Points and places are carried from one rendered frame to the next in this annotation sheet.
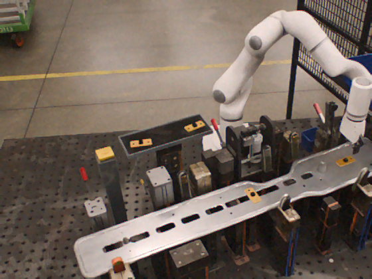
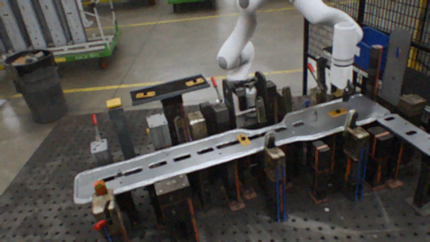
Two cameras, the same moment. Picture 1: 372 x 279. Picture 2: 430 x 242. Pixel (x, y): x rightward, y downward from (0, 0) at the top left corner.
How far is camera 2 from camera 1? 0.52 m
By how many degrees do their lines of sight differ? 14
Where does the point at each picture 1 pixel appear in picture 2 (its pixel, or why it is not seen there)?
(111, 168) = (119, 115)
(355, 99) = (338, 42)
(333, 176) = (324, 124)
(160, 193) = (156, 135)
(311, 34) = not seen: outside the picture
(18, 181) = (64, 143)
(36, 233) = (66, 181)
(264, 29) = not seen: outside the picture
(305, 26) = not seen: outside the picture
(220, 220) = (208, 159)
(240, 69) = (237, 34)
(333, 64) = (314, 10)
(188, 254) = (170, 183)
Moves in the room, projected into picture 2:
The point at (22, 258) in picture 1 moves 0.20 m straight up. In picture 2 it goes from (48, 200) to (33, 170)
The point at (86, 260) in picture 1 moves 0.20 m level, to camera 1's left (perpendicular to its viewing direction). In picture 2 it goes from (80, 189) to (34, 189)
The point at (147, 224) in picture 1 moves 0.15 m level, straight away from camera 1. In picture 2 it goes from (142, 162) to (144, 141)
